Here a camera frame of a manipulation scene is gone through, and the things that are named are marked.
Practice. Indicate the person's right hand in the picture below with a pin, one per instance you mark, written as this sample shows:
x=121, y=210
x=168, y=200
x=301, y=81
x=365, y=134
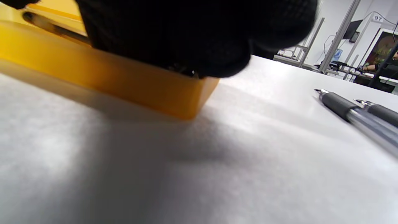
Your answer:
x=192, y=31

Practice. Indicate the translucent orange pen case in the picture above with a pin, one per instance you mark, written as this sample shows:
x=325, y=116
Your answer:
x=108, y=74

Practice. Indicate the white framed computer monitor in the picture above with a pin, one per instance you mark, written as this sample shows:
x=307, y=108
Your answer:
x=382, y=46

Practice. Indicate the black gel pen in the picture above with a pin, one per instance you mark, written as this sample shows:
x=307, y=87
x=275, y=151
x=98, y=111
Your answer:
x=53, y=28
x=384, y=112
x=342, y=104

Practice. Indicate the aluminium frame post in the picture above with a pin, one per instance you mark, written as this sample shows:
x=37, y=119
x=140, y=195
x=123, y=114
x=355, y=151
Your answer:
x=339, y=34

